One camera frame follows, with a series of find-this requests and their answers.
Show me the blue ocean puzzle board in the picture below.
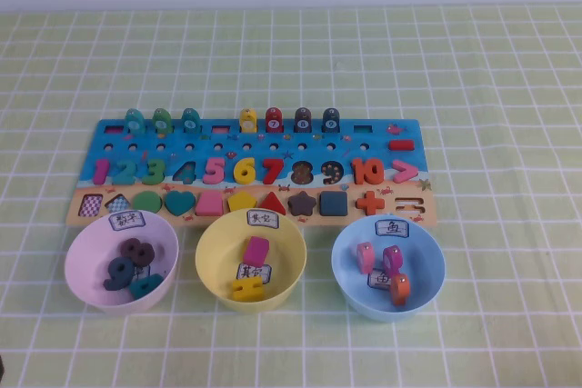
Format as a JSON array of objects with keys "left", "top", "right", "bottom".
[{"left": 65, "top": 117, "right": 438, "bottom": 228}]

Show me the green fish piece three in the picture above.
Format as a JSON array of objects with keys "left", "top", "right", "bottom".
[{"left": 152, "top": 107, "right": 173, "bottom": 134}]

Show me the pink number one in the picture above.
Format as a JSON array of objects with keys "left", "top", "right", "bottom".
[{"left": 93, "top": 158, "right": 111, "bottom": 184}]

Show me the red number seven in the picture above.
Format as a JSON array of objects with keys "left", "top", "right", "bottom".
[{"left": 261, "top": 158, "right": 286, "bottom": 184}]

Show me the brown fish piece eight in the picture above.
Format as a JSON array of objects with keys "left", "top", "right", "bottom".
[{"left": 293, "top": 107, "right": 313, "bottom": 134}]

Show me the pink fish piece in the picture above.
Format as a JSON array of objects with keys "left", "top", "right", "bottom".
[{"left": 356, "top": 242, "right": 376, "bottom": 274}]

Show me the dark blue fish piece nine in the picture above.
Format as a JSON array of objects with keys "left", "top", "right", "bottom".
[{"left": 321, "top": 107, "right": 341, "bottom": 133}]

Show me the brown star piece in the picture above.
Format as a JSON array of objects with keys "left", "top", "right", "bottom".
[{"left": 287, "top": 190, "right": 318, "bottom": 216}]

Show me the white rim label pink bowl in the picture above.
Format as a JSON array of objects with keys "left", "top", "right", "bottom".
[{"left": 108, "top": 213, "right": 146, "bottom": 231}]

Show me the red triangle piece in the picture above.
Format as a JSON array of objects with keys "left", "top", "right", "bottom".
[{"left": 257, "top": 190, "right": 287, "bottom": 215}]

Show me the teal heart piece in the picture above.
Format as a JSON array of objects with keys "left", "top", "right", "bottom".
[{"left": 164, "top": 190, "right": 196, "bottom": 216}]

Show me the blue number two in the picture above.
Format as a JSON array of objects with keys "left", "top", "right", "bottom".
[{"left": 113, "top": 159, "right": 138, "bottom": 184}]

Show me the magenta fish piece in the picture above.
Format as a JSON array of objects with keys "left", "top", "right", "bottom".
[{"left": 381, "top": 244, "right": 405, "bottom": 274}]

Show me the yellow fish piece six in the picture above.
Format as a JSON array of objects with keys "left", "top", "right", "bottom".
[{"left": 238, "top": 108, "right": 258, "bottom": 134}]

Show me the green number three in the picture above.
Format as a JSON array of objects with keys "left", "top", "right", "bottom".
[{"left": 141, "top": 158, "right": 166, "bottom": 184}]

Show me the magenta rectangle piece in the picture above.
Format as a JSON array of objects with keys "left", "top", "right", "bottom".
[{"left": 243, "top": 235, "right": 270, "bottom": 266}]

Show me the brown number eight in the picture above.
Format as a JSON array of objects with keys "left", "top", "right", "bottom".
[{"left": 120, "top": 237, "right": 158, "bottom": 266}]

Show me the red fish piece seven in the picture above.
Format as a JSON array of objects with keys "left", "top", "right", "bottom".
[{"left": 265, "top": 106, "right": 285, "bottom": 134}]

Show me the yellow pentagon piece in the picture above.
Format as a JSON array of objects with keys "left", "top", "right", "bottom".
[{"left": 226, "top": 190, "right": 259, "bottom": 214}]

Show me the teal fish piece four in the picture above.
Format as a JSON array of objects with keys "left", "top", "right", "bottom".
[{"left": 180, "top": 107, "right": 201, "bottom": 133}]

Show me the pink trapezoid piece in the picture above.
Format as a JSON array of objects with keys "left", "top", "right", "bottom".
[{"left": 196, "top": 191, "right": 224, "bottom": 216}]

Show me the orange number ten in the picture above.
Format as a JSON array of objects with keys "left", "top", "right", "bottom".
[{"left": 352, "top": 158, "right": 386, "bottom": 185}]

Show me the pink plastic bowl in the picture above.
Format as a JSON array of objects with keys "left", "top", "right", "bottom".
[{"left": 63, "top": 209, "right": 181, "bottom": 315}]

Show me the orange plus sign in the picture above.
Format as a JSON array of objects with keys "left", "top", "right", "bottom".
[{"left": 356, "top": 191, "right": 386, "bottom": 216}]

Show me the light blue plastic bowl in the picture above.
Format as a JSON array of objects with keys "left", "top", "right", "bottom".
[{"left": 331, "top": 214, "right": 447, "bottom": 322}]

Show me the dark blue number nine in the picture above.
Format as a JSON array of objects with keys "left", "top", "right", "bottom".
[{"left": 103, "top": 255, "right": 137, "bottom": 292}]

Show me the yellow equals sign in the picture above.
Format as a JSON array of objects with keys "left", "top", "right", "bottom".
[{"left": 230, "top": 274, "right": 265, "bottom": 302}]

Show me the white rim label blue bowl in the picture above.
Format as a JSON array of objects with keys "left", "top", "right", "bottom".
[{"left": 375, "top": 218, "right": 410, "bottom": 239}]

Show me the teal number four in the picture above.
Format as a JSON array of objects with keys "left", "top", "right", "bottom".
[{"left": 128, "top": 273, "right": 165, "bottom": 301}]

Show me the orange fish piece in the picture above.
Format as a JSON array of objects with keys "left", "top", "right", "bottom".
[{"left": 389, "top": 273, "right": 412, "bottom": 307}]

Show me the green checkered tablecloth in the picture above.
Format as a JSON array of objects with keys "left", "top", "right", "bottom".
[{"left": 0, "top": 2, "right": 582, "bottom": 388}]

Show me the green circle piece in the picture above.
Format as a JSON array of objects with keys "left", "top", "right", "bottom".
[{"left": 132, "top": 191, "right": 164, "bottom": 215}]

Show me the white inner label yellow bowl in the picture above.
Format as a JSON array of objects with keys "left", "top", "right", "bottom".
[{"left": 236, "top": 263, "right": 273, "bottom": 281}]

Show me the teal fish piece two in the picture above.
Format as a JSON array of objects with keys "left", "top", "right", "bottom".
[{"left": 125, "top": 107, "right": 146, "bottom": 134}]

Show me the pink number five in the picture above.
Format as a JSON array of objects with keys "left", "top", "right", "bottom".
[{"left": 203, "top": 157, "right": 227, "bottom": 184}]

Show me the white rim label yellow bowl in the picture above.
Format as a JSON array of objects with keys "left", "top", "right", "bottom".
[{"left": 246, "top": 209, "right": 279, "bottom": 228}]

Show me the yellow number six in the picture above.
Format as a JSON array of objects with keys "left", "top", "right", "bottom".
[{"left": 233, "top": 157, "right": 258, "bottom": 184}]

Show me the pink greater-than sign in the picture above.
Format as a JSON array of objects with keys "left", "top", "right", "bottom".
[{"left": 392, "top": 159, "right": 418, "bottom": 184}]

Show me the yellow plastic bowl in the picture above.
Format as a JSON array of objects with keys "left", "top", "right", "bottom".
[{"left": 195, "top": 207, "right": 309, "bottom": 314}]

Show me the dark blue square piece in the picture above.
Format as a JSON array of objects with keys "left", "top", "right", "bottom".
[{"left": 319, "top": 190, "right": 349, "bottom": 217}]

